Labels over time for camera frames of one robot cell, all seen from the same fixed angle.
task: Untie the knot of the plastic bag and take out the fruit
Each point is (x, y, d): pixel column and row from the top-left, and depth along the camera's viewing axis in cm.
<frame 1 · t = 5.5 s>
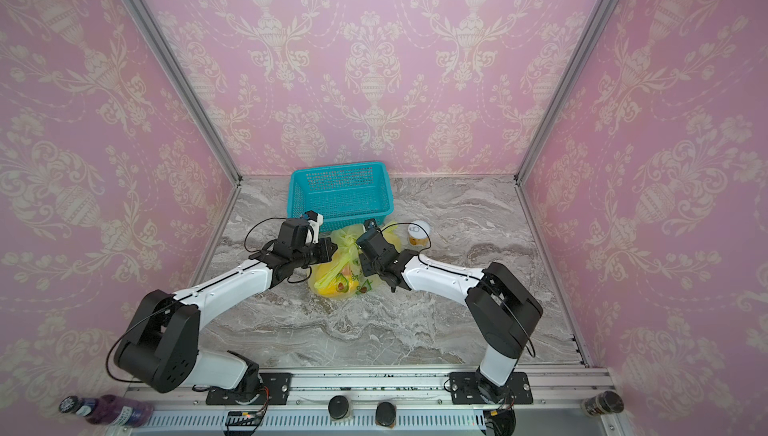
left hand: (339, 247, 88), fingers closed
right hand: (370, 253, 89), fingers closed
yellow plastic bag: (340, 276, 89), point 7 cm above the table
small orange-print tin can: (417, 236, 99), point 6 cm above the table
teal plastic basket: (341, 195, 119), on the table

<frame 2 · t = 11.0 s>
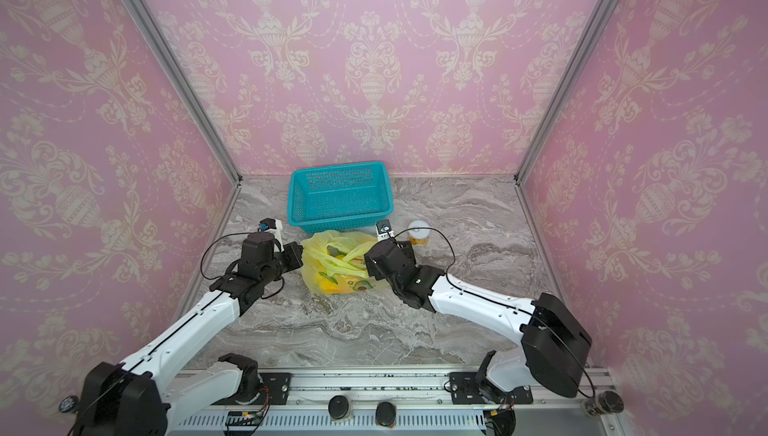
left hand: (304, 248, 84), fingers closed
right hand: (383, 248, 82), fingers open
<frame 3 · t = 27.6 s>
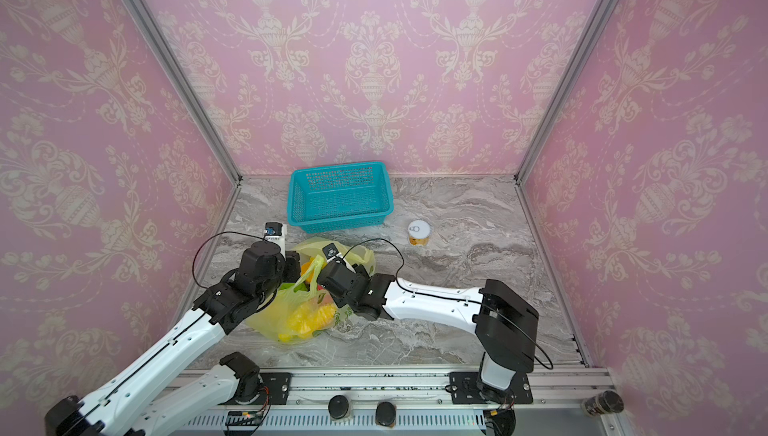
left hand: (297, 254, 78), fingers closed
right hand: (341, 276, 80), fingers open
yellow plastic bag: (275, 319, 75), point 13 cm above the table
the other named things where they were.

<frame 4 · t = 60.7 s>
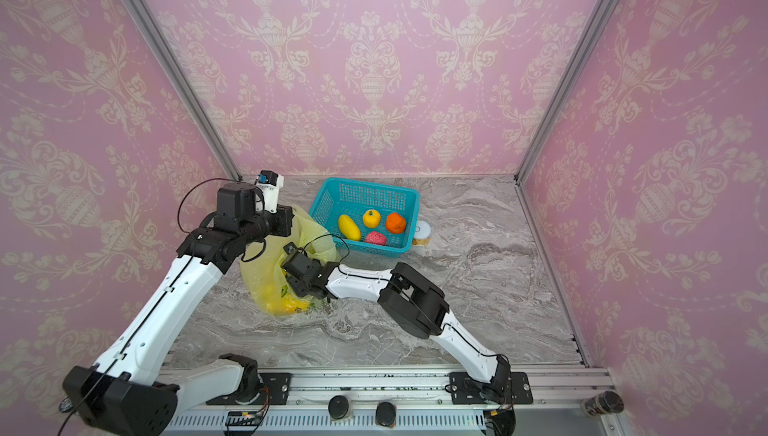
left hand: (295, 210, 75), fingers closed
right hand: (303, 273, 93), fingers open
yellow plastic bag: (262, 275, 80), point 15 cm above the table
yellow toy fruit: (348, 228, 102), point 5 cm above the table
small yellow toy lemon: (371, 218, 105), point 5 cm above the table
orange toy fruit: (396, 223, 102), point 7 cm above the table
pink toy fruit: (376, 237, 98), point 7 cm above the table
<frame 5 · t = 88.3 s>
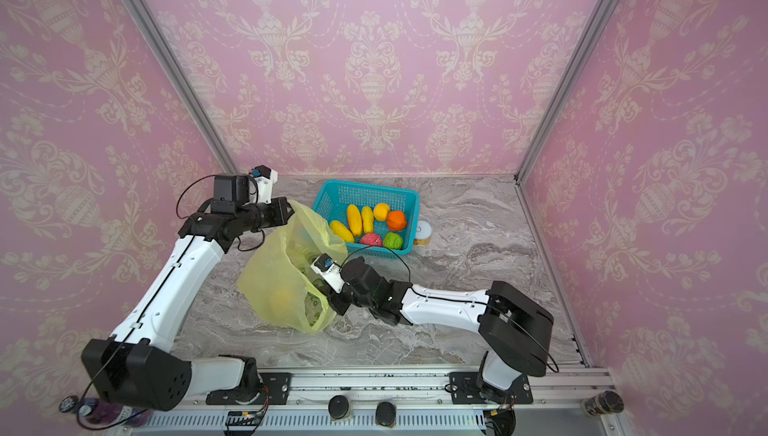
left hand: (295, 207, 77), fingers closed
right hand: (322, 285, 77), fingers closed
yellow plastic bag: (278, 282, 74), point 20 cm above the table
small yellow toy lemon: (381, 211, 107), point 5 cm above the table
orange-yellow toy mango: (355, 220, 105), point 4 cm above the table
green toy vegetable: (393, 241, 96), point 7 cm above the table
